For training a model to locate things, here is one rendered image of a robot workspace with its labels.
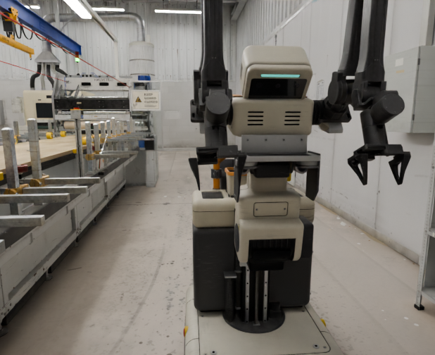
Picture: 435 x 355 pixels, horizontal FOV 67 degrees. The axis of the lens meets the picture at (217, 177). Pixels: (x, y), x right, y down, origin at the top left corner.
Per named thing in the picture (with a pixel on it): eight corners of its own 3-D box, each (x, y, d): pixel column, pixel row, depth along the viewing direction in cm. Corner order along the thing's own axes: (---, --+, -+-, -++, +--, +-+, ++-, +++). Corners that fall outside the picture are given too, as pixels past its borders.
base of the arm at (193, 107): (224, 102, 114) (190, 101, 113) (227, 85, 107) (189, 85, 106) (226, 122, 110) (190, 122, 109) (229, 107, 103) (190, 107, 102)
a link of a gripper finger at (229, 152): (249, 184, 77) (246, 146, 80) (219, 185, 77) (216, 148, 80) (247, 190, 84) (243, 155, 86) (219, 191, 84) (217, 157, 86)
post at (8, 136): (24, 229, 156) (13, 127, 148) (20, 232, 153) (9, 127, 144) (16, 230, 156) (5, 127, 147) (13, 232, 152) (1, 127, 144)
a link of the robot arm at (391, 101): (379, 92, 94) (350, 92, 93) (405, 70, 83) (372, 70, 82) (386, 132, 91) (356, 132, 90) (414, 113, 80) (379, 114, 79)
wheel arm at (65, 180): (101, 184, 184) (100, 176, 184) (99, 184, 181) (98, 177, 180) (18, 185, 180) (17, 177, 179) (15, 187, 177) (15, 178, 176)
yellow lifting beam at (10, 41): (34, 58, 752) (33, 44, 746) (-9, 41, 585) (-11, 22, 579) (30, 58, 751) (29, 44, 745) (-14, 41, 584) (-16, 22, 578)
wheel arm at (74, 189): (88, 193, 160) (87, 184, 159) (86, 195, 157) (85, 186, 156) (-8, 195, 156) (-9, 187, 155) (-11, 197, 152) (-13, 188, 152)
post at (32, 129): (45, 208, 180) (36, 118, 171) (42, 209, 176) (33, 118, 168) (38, 208, 180) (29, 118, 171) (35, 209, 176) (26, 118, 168)
